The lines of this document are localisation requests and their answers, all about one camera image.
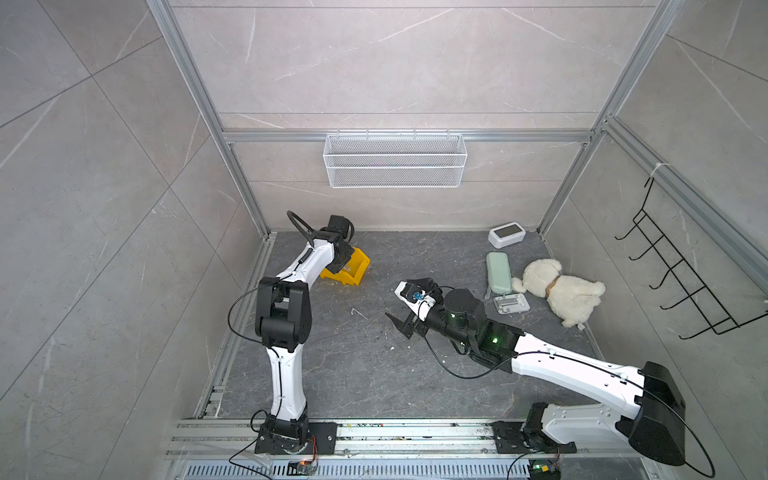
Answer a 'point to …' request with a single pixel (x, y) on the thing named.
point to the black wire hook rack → (699, 295)
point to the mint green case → (499, 272)
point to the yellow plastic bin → (353, 271)
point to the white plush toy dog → (572, 299)
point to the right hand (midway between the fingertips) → (400, 292)
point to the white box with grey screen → (506, 234)
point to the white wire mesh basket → (395, 160)
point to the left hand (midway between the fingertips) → (345, 250)
